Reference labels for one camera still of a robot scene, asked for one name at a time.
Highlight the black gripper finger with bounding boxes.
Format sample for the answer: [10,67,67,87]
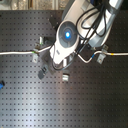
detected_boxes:
[38,66,48,79]

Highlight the white cable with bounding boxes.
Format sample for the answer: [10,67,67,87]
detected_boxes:
[0,45,128,64]

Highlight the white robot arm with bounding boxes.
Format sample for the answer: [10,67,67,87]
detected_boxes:
[48,0,123,71]

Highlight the metal cable clip lower left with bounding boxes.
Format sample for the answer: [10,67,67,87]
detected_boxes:
[32,55,37,63]

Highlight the metal cable clip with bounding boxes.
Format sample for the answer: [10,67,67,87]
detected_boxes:
[62,74,69,81]
[97,57,102,64]
[39,37,44,45]
[32,55,37,63]
[102,45,108,52]

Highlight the metal cable clip centre bottom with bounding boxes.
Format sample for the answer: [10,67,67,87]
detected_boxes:
[62,74,69,81]

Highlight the metal cable clip upper left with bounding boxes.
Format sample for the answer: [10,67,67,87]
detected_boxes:
[39,37,44,45]

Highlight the metal cable clip right lower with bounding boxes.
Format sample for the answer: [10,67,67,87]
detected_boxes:
[97,57,102,64]

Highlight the metal cable clip right upper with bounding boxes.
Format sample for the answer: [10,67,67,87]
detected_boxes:
[102,45,108,52]

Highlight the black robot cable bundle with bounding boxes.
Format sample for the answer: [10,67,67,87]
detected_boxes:
[75,0,114,54]

